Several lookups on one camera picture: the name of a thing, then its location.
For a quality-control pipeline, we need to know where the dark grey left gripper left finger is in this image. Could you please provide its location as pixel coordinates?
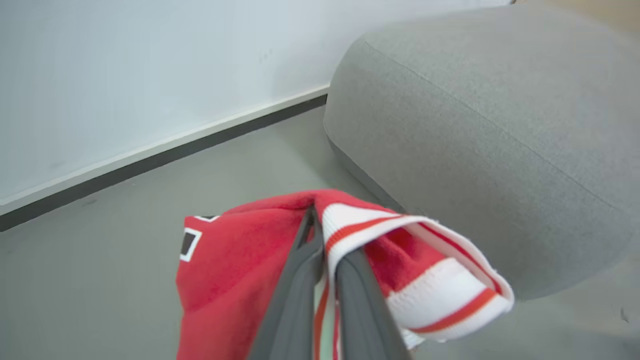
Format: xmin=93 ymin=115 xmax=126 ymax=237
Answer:
xmin=248 ymin=206 xmax=325 ymax=360

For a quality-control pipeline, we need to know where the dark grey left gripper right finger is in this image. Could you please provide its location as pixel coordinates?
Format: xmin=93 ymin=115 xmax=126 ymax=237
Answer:
xmin=334 ymin=247 xmax=413 ymax=360

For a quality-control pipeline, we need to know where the red white striped garment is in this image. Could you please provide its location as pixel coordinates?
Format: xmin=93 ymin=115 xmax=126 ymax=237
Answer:
xmin=175 ymin=189 xmax=515 ymax=360

